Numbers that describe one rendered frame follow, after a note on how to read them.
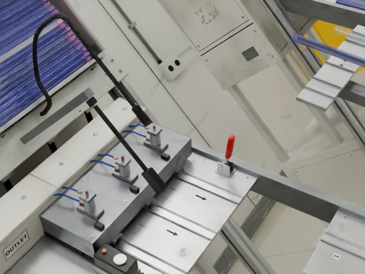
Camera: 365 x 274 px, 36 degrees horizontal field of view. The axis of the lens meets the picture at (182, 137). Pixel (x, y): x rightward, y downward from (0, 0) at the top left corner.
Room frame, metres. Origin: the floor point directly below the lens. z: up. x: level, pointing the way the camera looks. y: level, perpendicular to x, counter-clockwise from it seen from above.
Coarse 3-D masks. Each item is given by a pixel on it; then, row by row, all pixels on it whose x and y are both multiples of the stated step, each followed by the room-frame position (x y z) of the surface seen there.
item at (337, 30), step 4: (336, 28) 1.35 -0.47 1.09; (340, 28) 1.35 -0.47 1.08; (336, 32) 1.35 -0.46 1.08; (340, 32) 1.35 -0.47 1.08; (344, 32) 1.34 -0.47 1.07; (348, 32) 1.34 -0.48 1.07; (352, 32) 1.33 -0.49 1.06; (348, 36) 1.34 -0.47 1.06; (352, 36) 1.33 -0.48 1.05; (356, 36) 1.32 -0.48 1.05; (360, 36) 1.32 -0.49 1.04; (364, 36) 1.32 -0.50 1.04; (360, 40) 1.32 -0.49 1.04; (364, 40) 1.31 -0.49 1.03
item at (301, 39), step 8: (296, 40) 1.14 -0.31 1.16; (304, 40) 1.13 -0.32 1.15; (312, 40) 1.13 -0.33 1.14; (320, 48) 1.11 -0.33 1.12; (328, 48) 1.11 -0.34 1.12; (336, 48) 1.10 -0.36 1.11; (336, 56) 1.10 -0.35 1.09; (344, 56) 1.08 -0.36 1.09; (352, 56) 1.08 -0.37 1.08; (360, 64) 1.07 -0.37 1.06
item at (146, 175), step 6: (150, 168) 0.93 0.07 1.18; (144, 174) 0.93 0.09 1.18; (150, 174) 0.92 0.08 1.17; (156, 174) 0.93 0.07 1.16; (150, 180) 0.93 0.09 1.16; (156, 180) 0.92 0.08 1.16; (162, 180) 0.93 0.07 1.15; (156, 186) 0.93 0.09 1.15; (162, 186) 0.92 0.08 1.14; (156, 192) 0.93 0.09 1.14
